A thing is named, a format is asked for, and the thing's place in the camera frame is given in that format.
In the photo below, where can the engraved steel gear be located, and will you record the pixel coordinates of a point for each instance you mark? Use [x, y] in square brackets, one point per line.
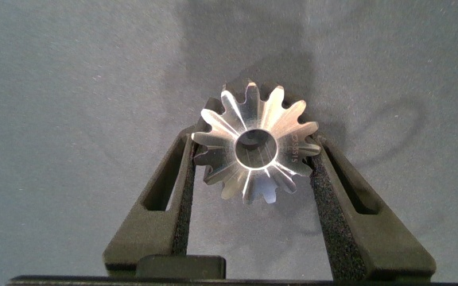
[227, 130]

